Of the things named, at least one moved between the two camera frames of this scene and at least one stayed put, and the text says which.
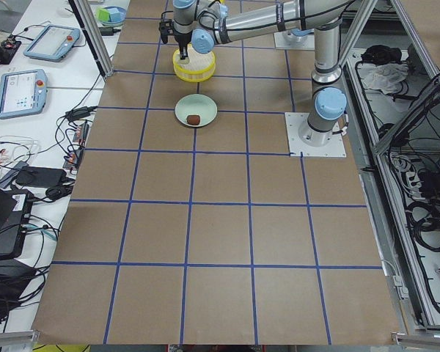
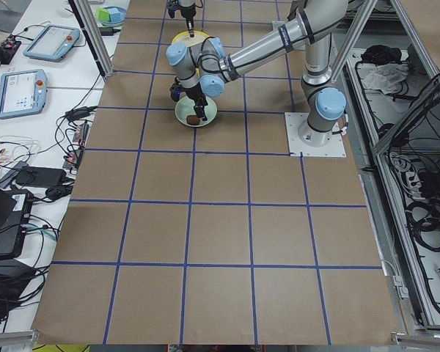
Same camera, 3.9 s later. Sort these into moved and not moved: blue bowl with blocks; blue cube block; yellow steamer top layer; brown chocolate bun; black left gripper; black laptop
Moved: black left gripper; yellow steamer top layer
Not moved: black laptop; blue bowl with blocks; blue cube block; brown chocolate bun
